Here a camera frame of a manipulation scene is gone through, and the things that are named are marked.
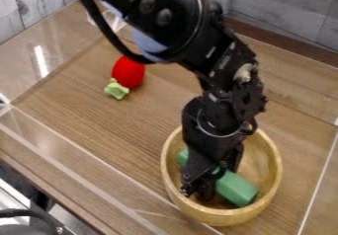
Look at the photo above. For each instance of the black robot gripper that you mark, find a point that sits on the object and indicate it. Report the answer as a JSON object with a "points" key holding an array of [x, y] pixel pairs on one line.
{"points": [[211, 148]]}

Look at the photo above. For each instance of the green rectangular block stick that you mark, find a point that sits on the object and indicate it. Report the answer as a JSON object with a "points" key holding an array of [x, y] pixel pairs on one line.
{"points": [[235, 189]]}

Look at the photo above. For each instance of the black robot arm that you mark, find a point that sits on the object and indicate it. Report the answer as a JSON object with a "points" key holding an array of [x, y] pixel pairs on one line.
{"points": [[184, 32]]}

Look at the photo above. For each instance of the wooden brown bowl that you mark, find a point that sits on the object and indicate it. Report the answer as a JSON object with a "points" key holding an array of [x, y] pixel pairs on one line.
{"points": [[260, 168]]}

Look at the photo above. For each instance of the red toy strawberry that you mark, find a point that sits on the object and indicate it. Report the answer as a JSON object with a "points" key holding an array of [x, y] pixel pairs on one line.
{"points": [[127, 76]]}

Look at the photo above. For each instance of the black clamp under table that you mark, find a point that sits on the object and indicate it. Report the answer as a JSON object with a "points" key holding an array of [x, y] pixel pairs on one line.
{"points": [[28, 221]]}

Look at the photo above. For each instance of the clear acrylic tray enclosure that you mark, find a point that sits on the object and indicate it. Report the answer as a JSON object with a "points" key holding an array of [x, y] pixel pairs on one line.
{"points": [[89, 149]]}

